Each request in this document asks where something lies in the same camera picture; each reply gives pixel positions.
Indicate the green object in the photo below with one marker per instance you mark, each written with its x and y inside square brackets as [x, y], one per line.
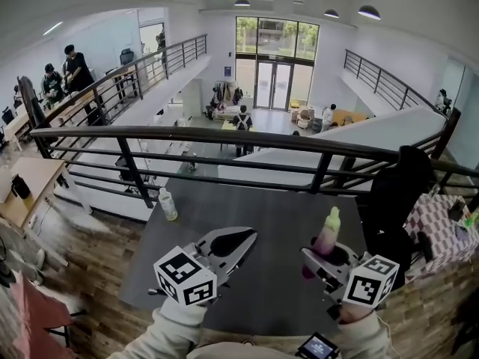
[471, 220]

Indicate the person's torso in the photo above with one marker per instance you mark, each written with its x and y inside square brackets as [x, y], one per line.
[243, 350]

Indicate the light wooden desk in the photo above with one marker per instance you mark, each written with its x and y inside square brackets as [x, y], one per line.
[37, 170]

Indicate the black dome pendant lamp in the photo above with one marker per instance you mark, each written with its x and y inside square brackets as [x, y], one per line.
[331, 13]
[242, 2]
[369, 12]

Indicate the black box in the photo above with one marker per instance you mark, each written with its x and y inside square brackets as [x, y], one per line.
[20, 188]

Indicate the person's right forearm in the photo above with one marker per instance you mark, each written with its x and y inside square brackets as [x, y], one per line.
[363, 335]

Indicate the black office chair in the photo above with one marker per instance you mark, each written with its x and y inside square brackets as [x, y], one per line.
[393, 200]
[127, 55]

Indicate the clear plastic bottle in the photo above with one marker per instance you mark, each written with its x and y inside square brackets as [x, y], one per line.
[168, 206]

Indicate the black railing with brown handrail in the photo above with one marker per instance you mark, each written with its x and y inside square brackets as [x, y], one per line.
[224, 137]

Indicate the blue wall poster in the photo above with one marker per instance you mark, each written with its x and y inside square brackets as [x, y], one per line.
[228, 71]

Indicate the purple eggplant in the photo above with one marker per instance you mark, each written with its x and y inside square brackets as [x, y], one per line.
[329, 234]

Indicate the person's left forearm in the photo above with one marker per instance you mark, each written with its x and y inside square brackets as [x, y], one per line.
[168, 331]

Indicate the black balcony railing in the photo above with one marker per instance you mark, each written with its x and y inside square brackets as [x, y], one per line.
[149, 57]
[393, 79]

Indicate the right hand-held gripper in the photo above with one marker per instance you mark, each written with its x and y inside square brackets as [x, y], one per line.
[370, 282]

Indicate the clothes rack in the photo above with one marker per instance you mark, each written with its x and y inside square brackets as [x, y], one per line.
[226, 94]

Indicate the white floor fan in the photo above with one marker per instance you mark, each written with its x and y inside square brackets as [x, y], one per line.
[22, 253]

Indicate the grey wooden table top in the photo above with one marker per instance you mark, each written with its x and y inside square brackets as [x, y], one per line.
[269, 208]

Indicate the checkered tablecloth table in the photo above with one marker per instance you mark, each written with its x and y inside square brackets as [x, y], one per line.
[441, 230]

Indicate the glass entrance door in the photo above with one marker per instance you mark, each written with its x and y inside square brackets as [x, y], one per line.
[275, 84]

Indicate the pink cloth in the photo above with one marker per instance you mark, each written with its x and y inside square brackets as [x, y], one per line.
[37, 309]

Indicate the long wooden workbench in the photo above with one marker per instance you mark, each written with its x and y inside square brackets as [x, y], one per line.
[22, 122]

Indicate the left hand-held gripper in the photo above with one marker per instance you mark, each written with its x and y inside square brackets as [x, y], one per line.
[187, 275]

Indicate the small black screen device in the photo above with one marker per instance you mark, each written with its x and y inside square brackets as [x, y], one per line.
[318, 347]

